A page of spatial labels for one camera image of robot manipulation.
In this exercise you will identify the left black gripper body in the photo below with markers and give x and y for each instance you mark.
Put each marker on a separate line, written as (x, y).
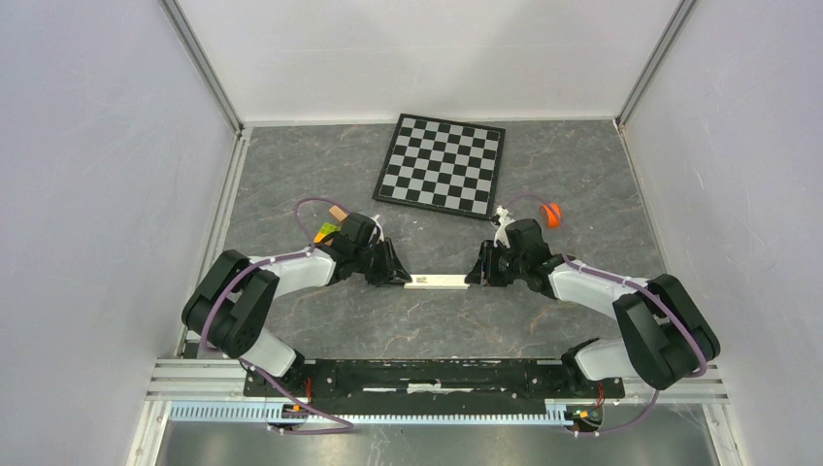
(371, 261)

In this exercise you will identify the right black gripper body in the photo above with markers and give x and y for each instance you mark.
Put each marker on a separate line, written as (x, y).
(506, 266)

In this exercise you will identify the white rectangular bar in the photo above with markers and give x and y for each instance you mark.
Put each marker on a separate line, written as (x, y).
(437, 282)

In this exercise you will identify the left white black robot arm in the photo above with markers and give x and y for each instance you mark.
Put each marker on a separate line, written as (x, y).
(229, 307)

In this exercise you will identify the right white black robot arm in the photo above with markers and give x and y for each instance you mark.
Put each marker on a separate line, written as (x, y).
(664, 337)

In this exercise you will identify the orange tape roll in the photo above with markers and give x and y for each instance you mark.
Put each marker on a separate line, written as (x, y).
(552, 216)

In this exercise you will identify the yellow green lego stack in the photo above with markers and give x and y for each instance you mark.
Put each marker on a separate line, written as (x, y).
(326, 234)

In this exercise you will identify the small wooden block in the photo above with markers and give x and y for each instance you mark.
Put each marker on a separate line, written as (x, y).
(338, 213)

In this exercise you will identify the black white chessboard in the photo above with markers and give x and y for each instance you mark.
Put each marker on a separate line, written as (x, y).
(442, 165)

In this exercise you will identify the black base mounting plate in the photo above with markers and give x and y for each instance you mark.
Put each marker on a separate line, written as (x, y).
(411, 387)

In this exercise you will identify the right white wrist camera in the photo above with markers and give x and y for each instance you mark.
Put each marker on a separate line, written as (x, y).
(502, 220)

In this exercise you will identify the aluminium frame rail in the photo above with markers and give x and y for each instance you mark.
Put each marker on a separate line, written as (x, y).
(192, 390)

